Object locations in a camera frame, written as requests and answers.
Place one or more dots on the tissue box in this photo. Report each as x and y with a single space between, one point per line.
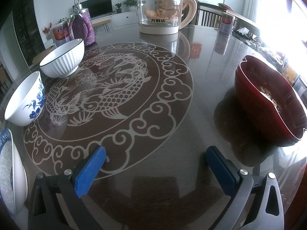
242 30

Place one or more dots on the tall black display cabinet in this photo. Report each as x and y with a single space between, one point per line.
26 33

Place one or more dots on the glass electric kettle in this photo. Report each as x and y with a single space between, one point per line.
158 9

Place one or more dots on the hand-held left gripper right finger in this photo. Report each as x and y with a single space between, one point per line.
221 170

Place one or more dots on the dark wooden chair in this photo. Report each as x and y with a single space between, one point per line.
207 14
247 21

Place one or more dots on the purple jar with metal clasp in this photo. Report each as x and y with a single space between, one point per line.
84 28

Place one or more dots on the wooden stool with metal legs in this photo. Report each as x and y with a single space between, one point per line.
100 23

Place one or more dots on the large green potted plant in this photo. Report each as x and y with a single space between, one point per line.
129 2

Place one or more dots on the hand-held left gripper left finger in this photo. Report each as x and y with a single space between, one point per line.
90 170

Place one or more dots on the white bowl blue floral print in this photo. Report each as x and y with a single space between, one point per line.
21 100

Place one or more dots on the small lavender canister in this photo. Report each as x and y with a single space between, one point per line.
226 24

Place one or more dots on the white ribbed bowl black rim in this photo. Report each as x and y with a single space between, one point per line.
62 62

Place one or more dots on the blue patterned shallow plate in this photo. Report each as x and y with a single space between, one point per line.
9 172

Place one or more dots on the white low television cabinet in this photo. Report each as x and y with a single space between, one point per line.
124 19

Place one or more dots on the red flowers in vase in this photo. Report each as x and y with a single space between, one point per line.
48 31

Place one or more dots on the silver red tin canister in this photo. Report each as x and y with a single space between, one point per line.
60 34

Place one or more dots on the black flat television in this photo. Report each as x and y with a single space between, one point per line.
98 6

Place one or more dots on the small green potted plant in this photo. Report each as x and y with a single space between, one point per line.
118 7

